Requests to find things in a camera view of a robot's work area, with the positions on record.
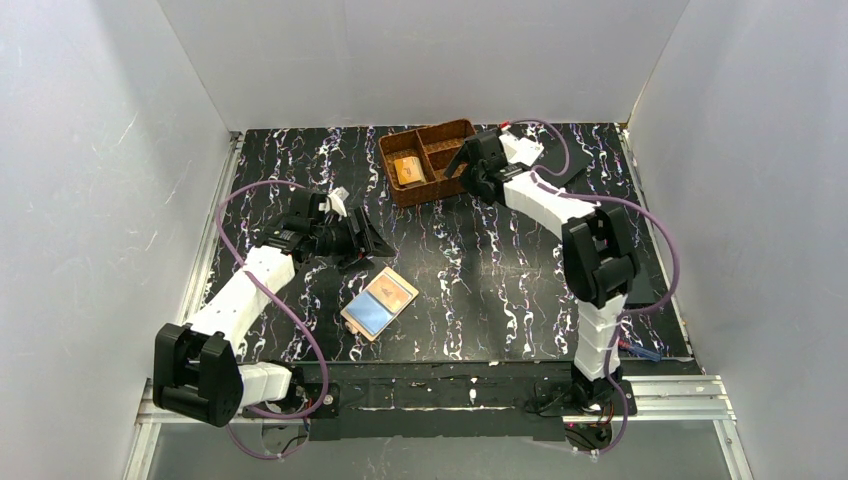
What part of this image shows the brown woven divided basket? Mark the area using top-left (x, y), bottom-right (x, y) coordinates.
top-left (378, 119), bottom-right (476, 208)

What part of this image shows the gold credit card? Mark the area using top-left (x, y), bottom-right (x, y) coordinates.
top-left (393, 155), bottom-right (426, 188)

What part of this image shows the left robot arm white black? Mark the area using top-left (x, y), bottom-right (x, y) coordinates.
top-left (152, 187), bottom-right (396, 427)

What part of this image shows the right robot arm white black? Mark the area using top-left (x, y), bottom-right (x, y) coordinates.
top-left (445, 129), bottom-right (640, 406)

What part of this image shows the white small box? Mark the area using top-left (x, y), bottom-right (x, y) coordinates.
top-left (507, 138), bottom-right (544, 168)

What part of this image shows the black flat box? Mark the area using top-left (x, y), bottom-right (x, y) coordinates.
top-left (538, 138), bottom-right (594, 187)

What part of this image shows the black pad on table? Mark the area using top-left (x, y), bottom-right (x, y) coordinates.
top-left (625, 264), bottom-right (658, 309)

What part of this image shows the red blue screwdriver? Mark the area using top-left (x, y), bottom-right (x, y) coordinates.
top-left (618, 340), bottom-right (663, 362)

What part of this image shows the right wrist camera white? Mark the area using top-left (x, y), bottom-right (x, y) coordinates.
top-left (499, 131), bottom-right (536, 166)

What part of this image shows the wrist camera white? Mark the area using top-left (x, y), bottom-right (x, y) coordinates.
top-left (499, 131), bottom-right (536, 166)
top-left (327, 187), bottom-right (349, 217)

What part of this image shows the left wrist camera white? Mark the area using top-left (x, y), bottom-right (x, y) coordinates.
top-left (327, 187), bottom-right (349, 217)

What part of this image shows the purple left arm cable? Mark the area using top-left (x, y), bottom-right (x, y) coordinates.
top-left (215, 180), bottom-right (331, 462)

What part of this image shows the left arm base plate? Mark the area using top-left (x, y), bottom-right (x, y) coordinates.
top-left (256, 383), bottom-right (341, 419)

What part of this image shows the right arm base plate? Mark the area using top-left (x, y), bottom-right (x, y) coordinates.
top-left (524, 378), bottom-right (638, 423)

